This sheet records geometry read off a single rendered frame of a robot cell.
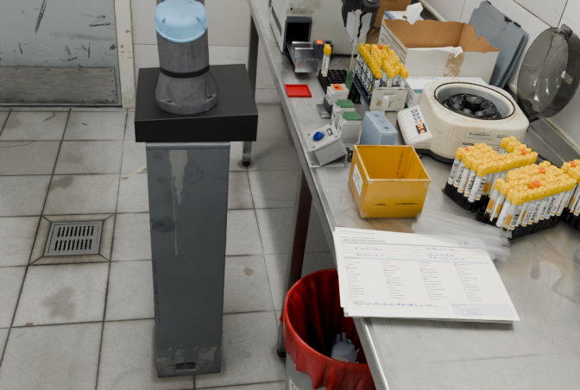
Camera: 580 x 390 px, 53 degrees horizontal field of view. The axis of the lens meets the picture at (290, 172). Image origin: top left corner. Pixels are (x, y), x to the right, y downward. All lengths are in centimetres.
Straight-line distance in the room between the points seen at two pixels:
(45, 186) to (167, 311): 122
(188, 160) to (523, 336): 83
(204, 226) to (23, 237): 116
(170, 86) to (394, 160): 54
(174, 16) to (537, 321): 94
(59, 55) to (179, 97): 197
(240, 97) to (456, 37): 83
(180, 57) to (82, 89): 206
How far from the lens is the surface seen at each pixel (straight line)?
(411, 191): 121
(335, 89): 155
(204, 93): 140
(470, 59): 178
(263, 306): 221
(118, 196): 272
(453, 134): 143
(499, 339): 108
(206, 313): 180
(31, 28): 328
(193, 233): 158
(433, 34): 197
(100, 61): 330
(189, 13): 135
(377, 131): 135
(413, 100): 163
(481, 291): 112
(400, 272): 110
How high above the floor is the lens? 162
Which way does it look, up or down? 34 degrees down
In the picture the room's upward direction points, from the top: 7 degrees clockwise
